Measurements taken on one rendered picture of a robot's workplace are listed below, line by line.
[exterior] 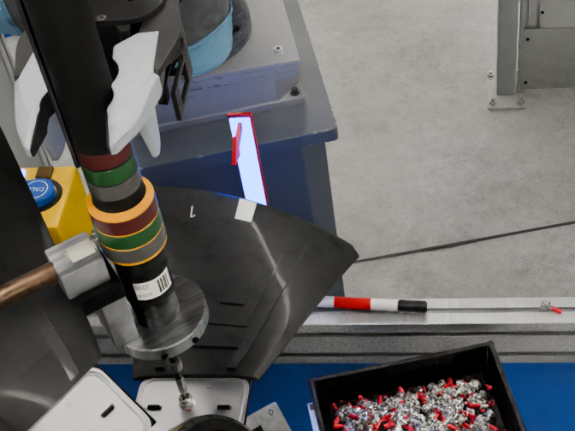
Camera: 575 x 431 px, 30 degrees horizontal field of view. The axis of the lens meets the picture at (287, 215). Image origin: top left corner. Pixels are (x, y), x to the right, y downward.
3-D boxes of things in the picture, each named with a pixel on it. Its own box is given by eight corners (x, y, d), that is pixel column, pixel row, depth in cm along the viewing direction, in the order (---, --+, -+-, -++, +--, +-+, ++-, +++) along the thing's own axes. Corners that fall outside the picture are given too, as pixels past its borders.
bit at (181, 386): (180, 398, 82) (166, 357, 78) (174, 388, 83) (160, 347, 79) (192, 392, 82) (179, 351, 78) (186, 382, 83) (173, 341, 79)
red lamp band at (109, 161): (90, 179, 63) (85, 163, 62) (69, 148, 65) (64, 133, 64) (141, 155, 64) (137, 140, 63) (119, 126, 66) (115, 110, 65)
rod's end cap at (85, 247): (70, 263, 67) (99, 249, 68) (58, 245, 69) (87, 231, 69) (78, 284, 69) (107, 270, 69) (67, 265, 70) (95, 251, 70)
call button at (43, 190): (18, 212, 120) (13, 201, 119) (26, 187, 123) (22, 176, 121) (52, 211, 119) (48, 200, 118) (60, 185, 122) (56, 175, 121)
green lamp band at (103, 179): (96, 194, 64) (91, 180, 63) (74, 164, 66) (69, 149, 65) (146, 171, 65) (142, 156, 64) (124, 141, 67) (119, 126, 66)
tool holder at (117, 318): (109, 392, 72) (72, 299, 66) (71, 325, 77) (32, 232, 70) (226, 330, 75) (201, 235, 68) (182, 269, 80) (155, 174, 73)
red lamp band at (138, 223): (107, 246, 66) (102, 233, 65) (80, 206, 69) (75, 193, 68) (169, 216, 68) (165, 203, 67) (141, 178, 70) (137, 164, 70)
